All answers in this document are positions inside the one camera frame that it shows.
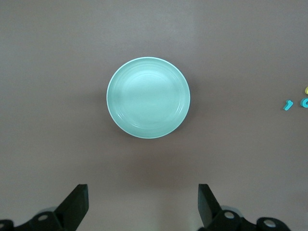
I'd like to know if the brown table cover sheet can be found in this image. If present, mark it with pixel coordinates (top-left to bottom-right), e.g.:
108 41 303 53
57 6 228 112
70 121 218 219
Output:
0 0 308 231

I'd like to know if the teal letter r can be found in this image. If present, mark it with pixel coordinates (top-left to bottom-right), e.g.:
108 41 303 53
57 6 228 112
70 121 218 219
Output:
282 100 294 112

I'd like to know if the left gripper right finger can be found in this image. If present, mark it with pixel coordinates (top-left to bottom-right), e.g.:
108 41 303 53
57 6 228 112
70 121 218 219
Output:
197 183 292 231

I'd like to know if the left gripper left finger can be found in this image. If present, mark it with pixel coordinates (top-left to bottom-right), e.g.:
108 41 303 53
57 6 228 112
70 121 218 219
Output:
0 184 90 231

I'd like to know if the green plate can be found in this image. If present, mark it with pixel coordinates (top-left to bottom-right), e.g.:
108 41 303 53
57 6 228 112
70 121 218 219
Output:
106 56 191 139

